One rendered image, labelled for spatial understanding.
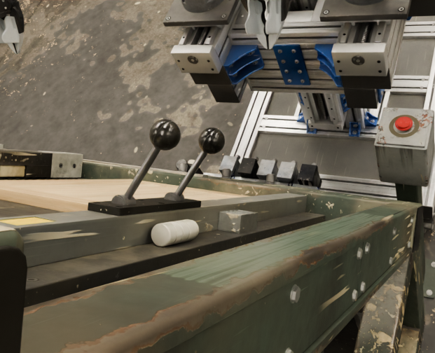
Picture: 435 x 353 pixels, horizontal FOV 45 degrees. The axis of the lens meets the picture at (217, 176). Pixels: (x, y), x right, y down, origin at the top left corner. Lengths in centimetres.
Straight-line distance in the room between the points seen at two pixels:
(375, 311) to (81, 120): 235
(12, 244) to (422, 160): 121
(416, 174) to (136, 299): 116
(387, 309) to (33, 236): 90
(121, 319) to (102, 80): 317
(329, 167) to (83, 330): 196
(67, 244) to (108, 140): 246
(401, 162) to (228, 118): 153
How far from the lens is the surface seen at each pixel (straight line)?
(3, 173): 143
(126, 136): 295
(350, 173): 212
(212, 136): 71
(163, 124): 61
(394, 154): 131
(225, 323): 32
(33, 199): 95
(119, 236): 62
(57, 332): 23
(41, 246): 53
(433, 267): 214
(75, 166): 160
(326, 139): 224
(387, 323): 124
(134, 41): 351
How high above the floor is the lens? 197
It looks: 51 degrees down
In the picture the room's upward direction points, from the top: 32 degrees counter-clockwise
